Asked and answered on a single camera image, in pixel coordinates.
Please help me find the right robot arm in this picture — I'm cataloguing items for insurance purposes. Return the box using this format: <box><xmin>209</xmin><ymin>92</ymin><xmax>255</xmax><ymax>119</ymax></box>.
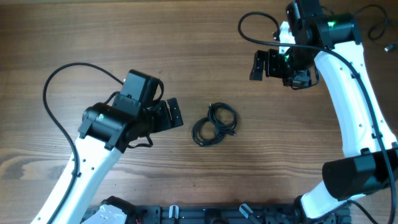
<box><xmin>250</xmin><ymin>1</ymin><xmax>397</xmax><ymax>223</ymax></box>

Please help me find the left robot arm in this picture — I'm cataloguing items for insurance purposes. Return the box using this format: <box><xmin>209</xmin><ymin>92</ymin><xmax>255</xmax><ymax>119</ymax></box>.
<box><xmin>33</xmin><ymin>70</ymin><xmax>183</xmax><ymax>223</ymax></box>

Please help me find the left camera black cable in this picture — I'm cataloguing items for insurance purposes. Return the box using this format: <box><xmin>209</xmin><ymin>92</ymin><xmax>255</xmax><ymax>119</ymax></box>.
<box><xmin>42</xmin><ymin>62</ymin><xmax>165</xmax><ymax>224</ymax></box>

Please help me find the right camera black cable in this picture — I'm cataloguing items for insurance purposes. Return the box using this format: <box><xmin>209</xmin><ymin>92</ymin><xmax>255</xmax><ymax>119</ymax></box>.
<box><xmin>238</xmin><ymin>11</ymin><xmax>398</xmax><ymax>224</ymax></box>

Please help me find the camera black cable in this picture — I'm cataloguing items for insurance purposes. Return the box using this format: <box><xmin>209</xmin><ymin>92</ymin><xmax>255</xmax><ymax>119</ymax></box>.
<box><xmin>42</xmin><ymin>62</ymin><xmax>165</xmax><ymax>224</ymax></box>
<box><xmin>238</xmin><ymin>11</ymin><xmax>398</xmax><ymax>224</ymax></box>

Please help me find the thick black USB cable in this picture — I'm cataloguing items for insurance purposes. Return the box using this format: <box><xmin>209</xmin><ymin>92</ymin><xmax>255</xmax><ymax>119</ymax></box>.
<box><xmin>191</xmin><ymin>116</ymin><xmax>228</xmax><ymax>147</ymax></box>

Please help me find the thin black USB cable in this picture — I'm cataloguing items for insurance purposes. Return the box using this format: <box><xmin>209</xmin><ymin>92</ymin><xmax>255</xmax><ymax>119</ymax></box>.
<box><xmin>353</xmin><ymin>4</ymin><xmax>398</xmax><ymax>53</ymax></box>

